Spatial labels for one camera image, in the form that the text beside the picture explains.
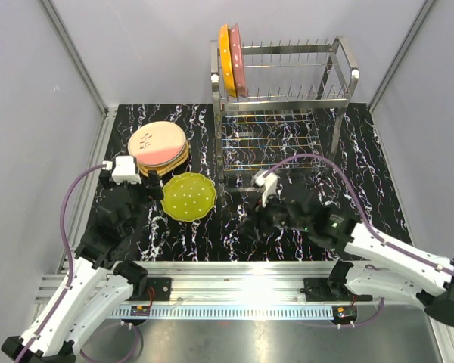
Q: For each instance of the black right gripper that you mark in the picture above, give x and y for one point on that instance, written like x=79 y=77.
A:
x=251 y=224

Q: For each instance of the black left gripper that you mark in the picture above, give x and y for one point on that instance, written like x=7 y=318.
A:
x=153 y=192

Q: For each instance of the pink dotted scalloped plate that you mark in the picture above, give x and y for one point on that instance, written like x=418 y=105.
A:
x=237 y=61

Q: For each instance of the orange dotted scalloped plate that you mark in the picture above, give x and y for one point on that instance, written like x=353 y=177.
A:
x=226 y=61

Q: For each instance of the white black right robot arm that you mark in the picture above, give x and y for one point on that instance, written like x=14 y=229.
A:
x=344 y=233

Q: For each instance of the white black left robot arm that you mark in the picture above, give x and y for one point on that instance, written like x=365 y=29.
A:
x=99 y=278

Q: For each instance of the tan plates under leaf plate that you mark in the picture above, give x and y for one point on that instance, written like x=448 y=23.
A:
x=181 y=159

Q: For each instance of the stainless steel dish rack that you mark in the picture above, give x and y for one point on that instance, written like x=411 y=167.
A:
x=297 y=96

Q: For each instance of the yellow-green dotted scalloped plate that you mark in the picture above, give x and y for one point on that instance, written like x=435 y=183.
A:
x=188 y=197

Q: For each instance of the beige pink leaf plate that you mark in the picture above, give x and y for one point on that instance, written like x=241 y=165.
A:
x=157 y=143

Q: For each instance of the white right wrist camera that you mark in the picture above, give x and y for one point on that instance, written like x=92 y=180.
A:
x=266 y=181

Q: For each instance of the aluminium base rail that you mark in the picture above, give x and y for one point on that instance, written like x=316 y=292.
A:
x=283 y=281

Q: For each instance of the white slotted cable duct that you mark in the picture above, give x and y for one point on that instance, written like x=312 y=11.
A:
x=204 y=312

